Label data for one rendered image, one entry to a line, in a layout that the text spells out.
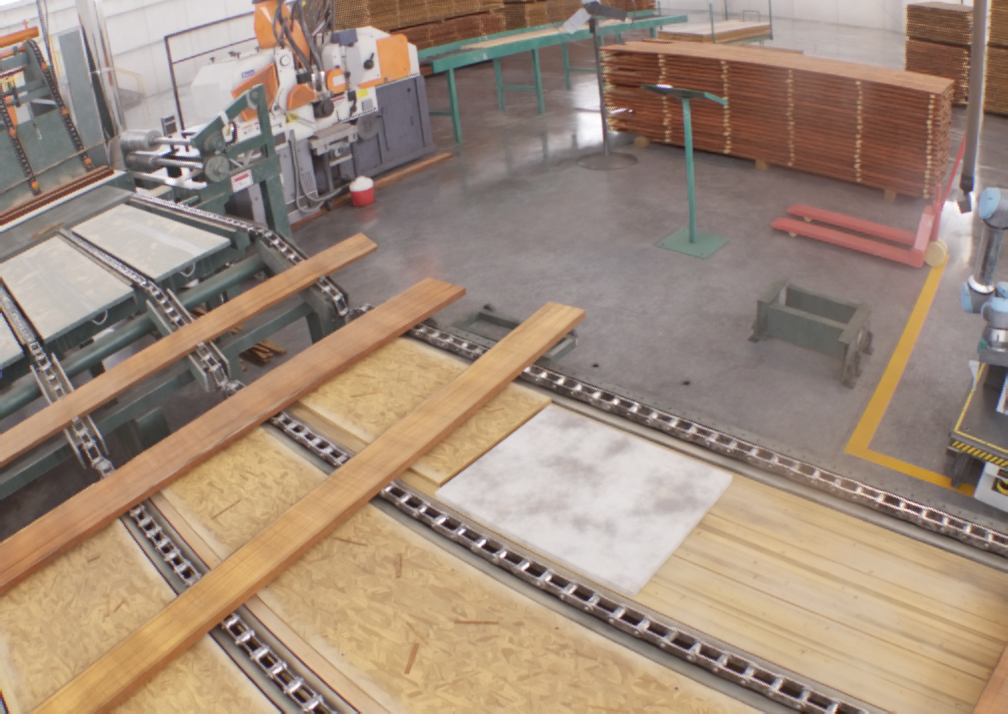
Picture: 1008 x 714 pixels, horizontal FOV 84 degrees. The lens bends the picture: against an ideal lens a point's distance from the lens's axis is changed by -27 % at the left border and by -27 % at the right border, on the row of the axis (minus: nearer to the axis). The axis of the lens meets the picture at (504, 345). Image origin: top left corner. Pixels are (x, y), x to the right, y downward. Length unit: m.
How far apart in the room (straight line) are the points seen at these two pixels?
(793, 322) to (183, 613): 3.22
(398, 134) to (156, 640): 6.60
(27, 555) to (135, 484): 0.44
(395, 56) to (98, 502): 5.93
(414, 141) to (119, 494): 6.23
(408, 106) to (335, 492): 6.21
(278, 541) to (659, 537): 0.92
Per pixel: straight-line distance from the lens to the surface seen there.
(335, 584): 1.73
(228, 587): 1.76
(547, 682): 1.47
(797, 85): 6.86
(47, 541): 2.23
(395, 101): 7.67
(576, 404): 2.17
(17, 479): 2.81
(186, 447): 2.29
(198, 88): 7.13
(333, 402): 2.34
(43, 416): 2.75
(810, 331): 3.88
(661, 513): 1.78
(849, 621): 1.63
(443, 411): 2.11
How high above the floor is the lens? 2.07
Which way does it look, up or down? 30 degrees down
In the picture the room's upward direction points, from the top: 7 degrees counter-clockwise
